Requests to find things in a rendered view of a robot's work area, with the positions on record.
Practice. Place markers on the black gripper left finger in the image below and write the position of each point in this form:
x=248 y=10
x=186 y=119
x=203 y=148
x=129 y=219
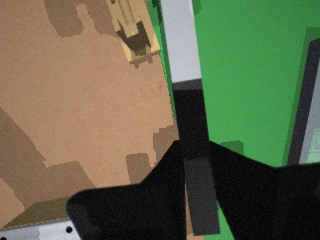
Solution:
x=157 y=201

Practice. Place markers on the green putting mat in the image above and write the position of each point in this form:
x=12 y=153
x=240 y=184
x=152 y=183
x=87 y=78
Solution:
x=252 y=57

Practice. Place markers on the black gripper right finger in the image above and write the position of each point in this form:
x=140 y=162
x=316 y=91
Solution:
x=255 y=197

